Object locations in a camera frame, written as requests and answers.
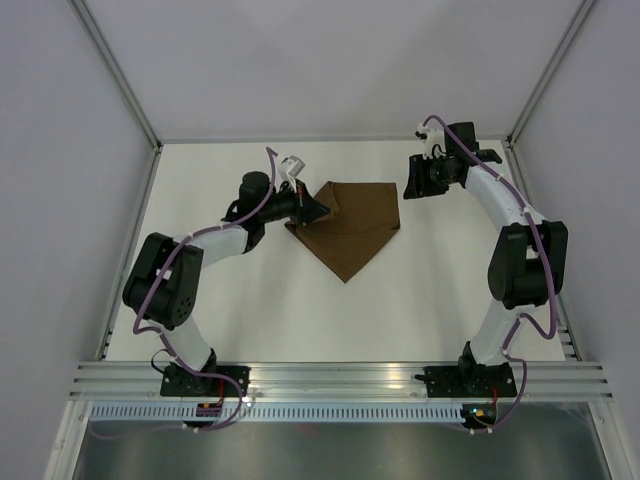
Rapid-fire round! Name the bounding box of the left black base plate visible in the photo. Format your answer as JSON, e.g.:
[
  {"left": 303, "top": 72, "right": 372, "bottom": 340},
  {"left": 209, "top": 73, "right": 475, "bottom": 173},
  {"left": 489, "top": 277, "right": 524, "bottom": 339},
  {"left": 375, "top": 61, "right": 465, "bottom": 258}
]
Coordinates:
[{"left": 160, "top": 364, "right": 250, "bottom": 398}]

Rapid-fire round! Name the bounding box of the aluminium mounting rail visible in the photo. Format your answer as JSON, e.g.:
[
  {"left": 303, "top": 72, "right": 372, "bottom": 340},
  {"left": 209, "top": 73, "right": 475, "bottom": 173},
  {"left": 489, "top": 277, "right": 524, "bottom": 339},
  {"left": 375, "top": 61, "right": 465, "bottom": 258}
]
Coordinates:
[{"left": 67, "top": 361, "right": 613, "bottom": 403}]

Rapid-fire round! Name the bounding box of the white slotted cable duct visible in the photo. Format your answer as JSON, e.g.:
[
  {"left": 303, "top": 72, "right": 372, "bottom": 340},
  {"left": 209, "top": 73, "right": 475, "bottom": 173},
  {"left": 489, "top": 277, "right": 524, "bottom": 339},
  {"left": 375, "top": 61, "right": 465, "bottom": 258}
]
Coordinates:
[{"left": 90, "top": 401, "right": 463, "bottom": 423}]

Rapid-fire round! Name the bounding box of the brown cloth napkin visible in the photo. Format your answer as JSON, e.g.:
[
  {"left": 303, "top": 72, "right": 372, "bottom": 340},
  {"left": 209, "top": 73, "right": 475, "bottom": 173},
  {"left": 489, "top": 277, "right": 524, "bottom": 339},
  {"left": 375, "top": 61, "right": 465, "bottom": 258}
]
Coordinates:
[{"left": 285, "top": 181, "right": 401, "bottom": 283}]

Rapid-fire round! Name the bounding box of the aluminium frame post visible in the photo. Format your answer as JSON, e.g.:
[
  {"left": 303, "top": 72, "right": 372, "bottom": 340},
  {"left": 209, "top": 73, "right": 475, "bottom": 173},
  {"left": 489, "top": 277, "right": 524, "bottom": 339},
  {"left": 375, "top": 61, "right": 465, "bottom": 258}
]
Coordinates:
[
  {"left": 67, "top": 0, "right": 162, "bottom": 153},
  {"left": 506, "top": 0, "right": 599, "bottom": 148}
]

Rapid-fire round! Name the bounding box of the right aluminium frame post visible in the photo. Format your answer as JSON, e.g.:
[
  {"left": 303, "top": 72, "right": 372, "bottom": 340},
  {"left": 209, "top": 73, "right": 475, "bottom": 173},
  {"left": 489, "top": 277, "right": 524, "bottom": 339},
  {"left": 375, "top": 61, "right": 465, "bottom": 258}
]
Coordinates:
[{"left": 506, "top": 0, "right": 599, "bottom": 148}]

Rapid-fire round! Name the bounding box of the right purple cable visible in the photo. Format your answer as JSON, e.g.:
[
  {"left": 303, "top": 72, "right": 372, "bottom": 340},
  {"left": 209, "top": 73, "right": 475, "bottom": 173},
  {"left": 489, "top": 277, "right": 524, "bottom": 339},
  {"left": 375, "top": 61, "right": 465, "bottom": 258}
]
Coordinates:
[{"left": 422, "top": 114, "right": 559, "bottom": 434}]

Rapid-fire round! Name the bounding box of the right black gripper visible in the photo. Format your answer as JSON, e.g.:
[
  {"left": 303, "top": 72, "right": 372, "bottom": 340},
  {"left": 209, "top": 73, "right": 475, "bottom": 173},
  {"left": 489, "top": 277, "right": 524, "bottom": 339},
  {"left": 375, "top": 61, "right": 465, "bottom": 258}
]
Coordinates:
[{"left": 403, "top": 152, "right": 457, "bottom": 200}]

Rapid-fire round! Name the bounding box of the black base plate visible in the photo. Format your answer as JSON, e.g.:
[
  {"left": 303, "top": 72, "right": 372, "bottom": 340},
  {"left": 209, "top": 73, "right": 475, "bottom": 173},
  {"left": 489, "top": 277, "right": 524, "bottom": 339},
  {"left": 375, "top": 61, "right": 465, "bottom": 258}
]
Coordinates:
[
  {"left": 160, "top": 364, "right": 250, "bottom": 398},
  {"left": 414, "top": 363, "right": 517, "bottom": 399}
]

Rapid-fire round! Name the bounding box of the left aluminium frame post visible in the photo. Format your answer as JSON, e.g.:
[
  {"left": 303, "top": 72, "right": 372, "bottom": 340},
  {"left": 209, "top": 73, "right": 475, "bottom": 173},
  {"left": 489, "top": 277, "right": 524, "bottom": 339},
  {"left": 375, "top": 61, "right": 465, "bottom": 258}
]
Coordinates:
[{"left": 67, "top": 0, "right": 162, "bottom": 153}]

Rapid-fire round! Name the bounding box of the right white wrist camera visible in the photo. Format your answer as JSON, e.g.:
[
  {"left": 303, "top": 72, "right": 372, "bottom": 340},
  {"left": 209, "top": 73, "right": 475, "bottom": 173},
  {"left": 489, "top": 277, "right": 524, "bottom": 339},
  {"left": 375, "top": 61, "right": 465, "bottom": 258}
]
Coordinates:
[{"left": 415, "top": 125, "right": 446, "bottom": 158}]

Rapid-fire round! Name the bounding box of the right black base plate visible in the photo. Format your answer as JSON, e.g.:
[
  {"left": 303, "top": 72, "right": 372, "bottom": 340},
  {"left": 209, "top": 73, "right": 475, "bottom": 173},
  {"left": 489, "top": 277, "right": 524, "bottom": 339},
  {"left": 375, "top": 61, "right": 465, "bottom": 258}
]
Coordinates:
[{"left": 414, "top": 363, "right": 517, "bottom": 399}]

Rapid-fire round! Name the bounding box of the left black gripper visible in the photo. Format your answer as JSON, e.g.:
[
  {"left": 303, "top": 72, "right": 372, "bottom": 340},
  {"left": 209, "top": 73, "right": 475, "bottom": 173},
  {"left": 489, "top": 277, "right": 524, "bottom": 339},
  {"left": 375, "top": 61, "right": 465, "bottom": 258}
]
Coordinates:
[{"left": 259, "top": 179, "right": 330, "bottom": 227}]

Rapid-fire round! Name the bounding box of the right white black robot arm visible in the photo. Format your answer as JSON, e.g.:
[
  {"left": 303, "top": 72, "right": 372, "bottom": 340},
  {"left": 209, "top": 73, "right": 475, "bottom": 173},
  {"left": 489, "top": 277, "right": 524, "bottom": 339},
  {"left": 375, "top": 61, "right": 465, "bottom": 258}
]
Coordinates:
[{"left": 403, "top": 122, "right": 569, "bottom": 395}]

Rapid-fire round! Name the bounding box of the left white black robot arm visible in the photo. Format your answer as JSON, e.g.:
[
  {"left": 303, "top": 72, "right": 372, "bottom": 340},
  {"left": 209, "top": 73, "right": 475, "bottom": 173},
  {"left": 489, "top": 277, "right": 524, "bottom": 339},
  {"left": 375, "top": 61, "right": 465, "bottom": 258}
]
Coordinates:
[{"left": 122, "top": 171, "right": 332, "bottom": 397}]

